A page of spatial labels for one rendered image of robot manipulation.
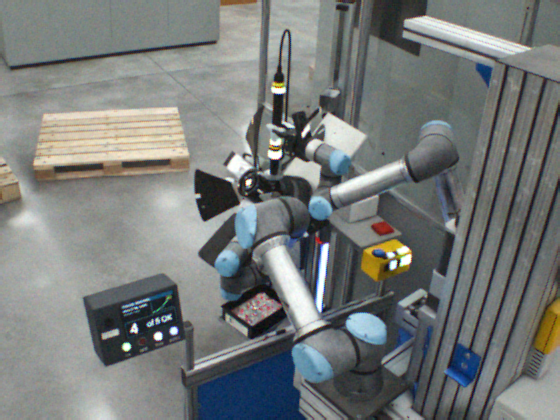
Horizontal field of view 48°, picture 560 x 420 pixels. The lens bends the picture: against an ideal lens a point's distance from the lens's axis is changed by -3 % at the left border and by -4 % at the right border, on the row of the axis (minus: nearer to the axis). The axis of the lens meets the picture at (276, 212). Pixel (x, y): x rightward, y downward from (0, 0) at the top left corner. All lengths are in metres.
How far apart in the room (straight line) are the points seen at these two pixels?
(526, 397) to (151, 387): 2.06
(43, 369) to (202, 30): 5.57
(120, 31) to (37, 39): 0.96
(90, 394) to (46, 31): 5.08
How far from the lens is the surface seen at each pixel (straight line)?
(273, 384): 2.50
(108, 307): 1.86
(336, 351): 1.72
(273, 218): 1.82
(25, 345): 3.68
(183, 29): 8.11
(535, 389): 1.80
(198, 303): 3.80
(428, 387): 1.97
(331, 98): 2.85
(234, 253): 2.10
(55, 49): 7.72
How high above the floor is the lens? 2.43
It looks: 32 degrees down
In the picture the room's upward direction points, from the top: 3 degrees clockwise
